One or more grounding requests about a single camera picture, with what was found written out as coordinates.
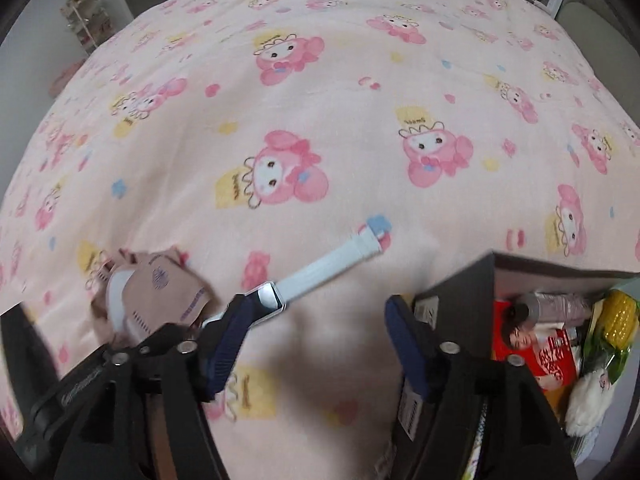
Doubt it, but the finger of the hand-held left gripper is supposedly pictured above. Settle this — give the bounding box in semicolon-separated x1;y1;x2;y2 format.
102;342;138;361

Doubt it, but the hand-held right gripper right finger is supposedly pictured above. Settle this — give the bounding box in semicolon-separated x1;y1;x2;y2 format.
384;295;580;480

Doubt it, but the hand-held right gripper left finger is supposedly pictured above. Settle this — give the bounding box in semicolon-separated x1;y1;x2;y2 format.
54;294;262;480

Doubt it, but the black storage box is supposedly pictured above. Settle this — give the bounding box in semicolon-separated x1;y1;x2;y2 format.
397;250;640;480

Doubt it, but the white plastic handle tool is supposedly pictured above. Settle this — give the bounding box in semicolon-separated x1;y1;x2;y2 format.
200;214;394;328

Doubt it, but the red snack packet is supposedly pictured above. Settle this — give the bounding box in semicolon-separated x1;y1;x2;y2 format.
492;300;583;392

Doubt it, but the grey bottle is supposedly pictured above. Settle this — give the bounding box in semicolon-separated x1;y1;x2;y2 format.
510;290;597;330

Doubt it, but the white plush toy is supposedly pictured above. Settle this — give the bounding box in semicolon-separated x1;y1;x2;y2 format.
565;366;617;437

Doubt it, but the green snack packet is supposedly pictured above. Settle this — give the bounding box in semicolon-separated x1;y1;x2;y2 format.
582;332;633;381

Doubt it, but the yellow toy corn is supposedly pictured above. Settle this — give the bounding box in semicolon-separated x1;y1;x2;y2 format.
597;291;640;347

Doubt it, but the pink printed blanket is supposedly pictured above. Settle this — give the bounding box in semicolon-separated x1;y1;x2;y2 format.
0;0;640;480

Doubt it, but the small storage rack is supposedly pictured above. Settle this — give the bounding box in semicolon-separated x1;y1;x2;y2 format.
60;0;115;55

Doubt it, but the beige chair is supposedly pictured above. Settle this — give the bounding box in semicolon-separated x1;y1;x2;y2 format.
555;0;640;92

